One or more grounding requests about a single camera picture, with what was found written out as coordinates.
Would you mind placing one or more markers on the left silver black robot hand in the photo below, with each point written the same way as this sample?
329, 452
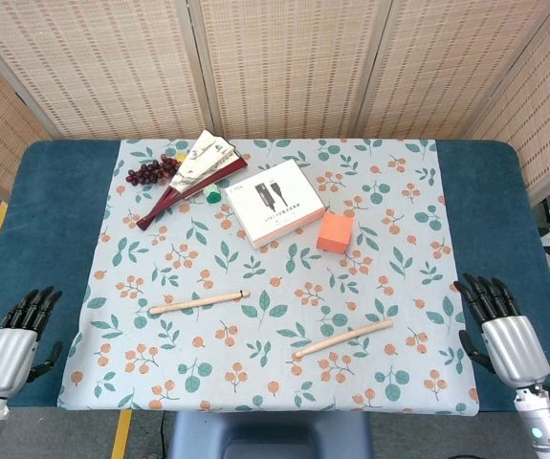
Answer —
4, 351

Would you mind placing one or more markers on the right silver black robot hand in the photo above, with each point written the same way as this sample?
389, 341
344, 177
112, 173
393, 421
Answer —
513, 342

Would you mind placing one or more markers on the wooden stick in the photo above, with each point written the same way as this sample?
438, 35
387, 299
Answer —
343, 338
199, 302

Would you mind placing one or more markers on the blue table cover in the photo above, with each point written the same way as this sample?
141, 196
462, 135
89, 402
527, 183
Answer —
35, 268

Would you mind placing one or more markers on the orange cube box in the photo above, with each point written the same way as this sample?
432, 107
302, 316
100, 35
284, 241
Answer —
335, 232

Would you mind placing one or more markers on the bunch of dark red grapes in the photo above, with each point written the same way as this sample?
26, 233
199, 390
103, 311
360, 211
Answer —
152, 171

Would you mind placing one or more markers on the floral patterned tablecloth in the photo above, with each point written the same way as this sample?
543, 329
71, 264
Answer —
274, 287

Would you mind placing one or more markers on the folding fan with dark ribs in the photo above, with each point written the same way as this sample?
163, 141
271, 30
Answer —
193, 177

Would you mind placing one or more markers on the small green cylinder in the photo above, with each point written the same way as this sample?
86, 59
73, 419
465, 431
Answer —
213, 193

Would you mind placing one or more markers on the small yellow fruit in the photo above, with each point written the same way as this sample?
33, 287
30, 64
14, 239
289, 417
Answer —
179, 156

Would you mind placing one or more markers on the woven bamboo folding screen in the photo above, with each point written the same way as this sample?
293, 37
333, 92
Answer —
274, 67

